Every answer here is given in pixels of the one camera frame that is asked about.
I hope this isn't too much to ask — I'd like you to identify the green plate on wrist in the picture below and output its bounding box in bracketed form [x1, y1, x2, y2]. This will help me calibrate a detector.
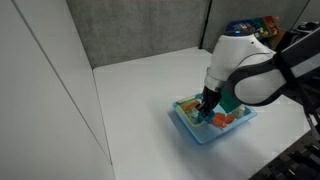
[218, 89, 245, 113]

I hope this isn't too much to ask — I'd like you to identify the yellow toy dish rack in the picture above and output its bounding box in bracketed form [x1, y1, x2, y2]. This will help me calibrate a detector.
[176, 98, 208, 128]

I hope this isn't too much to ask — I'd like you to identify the black equipment beside table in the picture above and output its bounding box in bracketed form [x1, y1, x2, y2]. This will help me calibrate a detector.
[249, 128, 320, 180]

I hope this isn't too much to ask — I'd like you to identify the light blue toy sink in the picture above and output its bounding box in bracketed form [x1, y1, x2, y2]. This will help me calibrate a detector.
[172, 93, 258, 145]

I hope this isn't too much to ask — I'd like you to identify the orange toy mug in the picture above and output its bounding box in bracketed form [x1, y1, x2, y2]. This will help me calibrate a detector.
[212, 112, 228, 129]

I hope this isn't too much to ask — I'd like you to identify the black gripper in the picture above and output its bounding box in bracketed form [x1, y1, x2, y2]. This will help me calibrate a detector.
[196, 85, 223, 119]

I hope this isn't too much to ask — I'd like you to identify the orange toy plate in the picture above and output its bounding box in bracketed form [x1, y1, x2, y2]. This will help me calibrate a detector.
[182, 101, 201, 113]

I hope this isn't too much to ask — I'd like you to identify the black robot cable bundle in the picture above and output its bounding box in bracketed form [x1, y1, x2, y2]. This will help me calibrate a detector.
[273, 49, 320, 116]

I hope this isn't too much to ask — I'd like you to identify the blue toy mug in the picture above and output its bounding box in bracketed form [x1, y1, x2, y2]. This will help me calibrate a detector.
[198, 111, 216, 124]

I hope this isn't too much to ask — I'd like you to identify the small orange toy cup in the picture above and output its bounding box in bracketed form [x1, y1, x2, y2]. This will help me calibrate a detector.
[225, 113, 236, 125]

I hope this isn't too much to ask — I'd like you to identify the toy storage shelf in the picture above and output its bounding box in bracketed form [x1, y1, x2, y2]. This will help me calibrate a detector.
[225, 15, 288, 51]

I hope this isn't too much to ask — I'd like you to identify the cream toy soap bottle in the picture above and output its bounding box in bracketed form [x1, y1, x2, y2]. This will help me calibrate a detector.
[233, 106, 246, 119]

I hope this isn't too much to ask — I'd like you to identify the black vertical pole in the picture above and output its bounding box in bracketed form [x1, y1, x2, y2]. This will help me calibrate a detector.
[199, 0, 213, 50]

